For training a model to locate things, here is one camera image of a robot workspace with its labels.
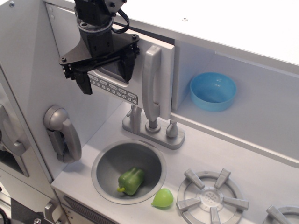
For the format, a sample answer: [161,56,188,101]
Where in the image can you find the grey round sink basin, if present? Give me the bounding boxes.
[91,140,166,205]

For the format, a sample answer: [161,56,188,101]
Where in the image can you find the green toy bell pepper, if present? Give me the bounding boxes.
[117,167,145,196]

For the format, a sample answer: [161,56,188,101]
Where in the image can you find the blue plastic bowl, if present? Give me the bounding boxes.
[190,72,237,112]

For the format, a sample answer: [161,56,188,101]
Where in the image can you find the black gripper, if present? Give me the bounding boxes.
[59,23,140,95]

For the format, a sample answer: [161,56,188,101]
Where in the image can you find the grey fridge door handle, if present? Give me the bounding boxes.
[0,105,26,156]

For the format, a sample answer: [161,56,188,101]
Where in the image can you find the white toy microwave door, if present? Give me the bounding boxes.
[88,34,175,120]

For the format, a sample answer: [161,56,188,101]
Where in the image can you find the grey oven door handle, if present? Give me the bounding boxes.
[44,202,61,224]

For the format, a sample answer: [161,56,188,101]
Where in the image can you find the grey toy faucet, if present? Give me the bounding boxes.
[122,105,185,150]

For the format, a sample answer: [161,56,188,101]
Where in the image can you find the white toy kitchen shelf unit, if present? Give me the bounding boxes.
[49,0,299,168]

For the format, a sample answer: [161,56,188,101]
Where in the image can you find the grey toy stove burner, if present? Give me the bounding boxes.
[176,169,249,224]

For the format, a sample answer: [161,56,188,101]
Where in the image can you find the light green toy pear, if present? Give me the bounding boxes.
[151,188,174,208]

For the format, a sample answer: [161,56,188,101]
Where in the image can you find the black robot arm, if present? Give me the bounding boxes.
[59,0,140,95]

